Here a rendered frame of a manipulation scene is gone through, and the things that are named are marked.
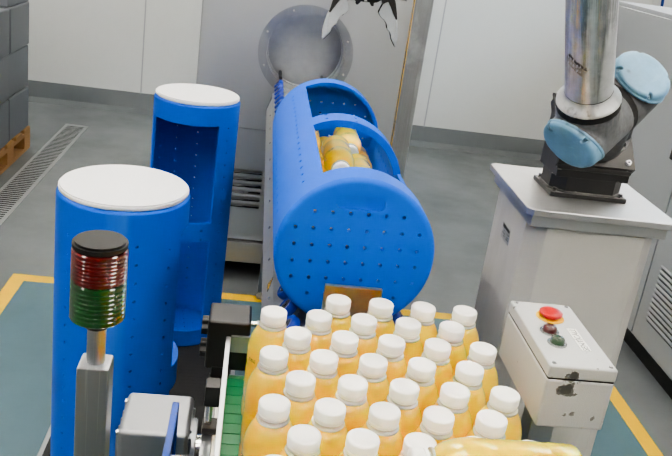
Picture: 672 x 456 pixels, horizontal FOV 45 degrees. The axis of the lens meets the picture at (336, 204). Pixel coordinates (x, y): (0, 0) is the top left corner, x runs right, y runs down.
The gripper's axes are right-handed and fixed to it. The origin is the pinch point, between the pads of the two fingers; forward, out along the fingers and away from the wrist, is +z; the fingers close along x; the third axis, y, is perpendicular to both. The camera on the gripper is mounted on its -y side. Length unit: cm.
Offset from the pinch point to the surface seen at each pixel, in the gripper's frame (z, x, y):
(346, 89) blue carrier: 19.0, -3.9, 44.3
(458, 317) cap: 33, -14, -54
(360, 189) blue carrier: 18.6, 1.4, -36.6
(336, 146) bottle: 23.8, 1.3, 6.0
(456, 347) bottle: 35, -13, -60
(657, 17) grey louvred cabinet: 3, -159, 193
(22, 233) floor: 141, 126, 209
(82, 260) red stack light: 15, 38, -81
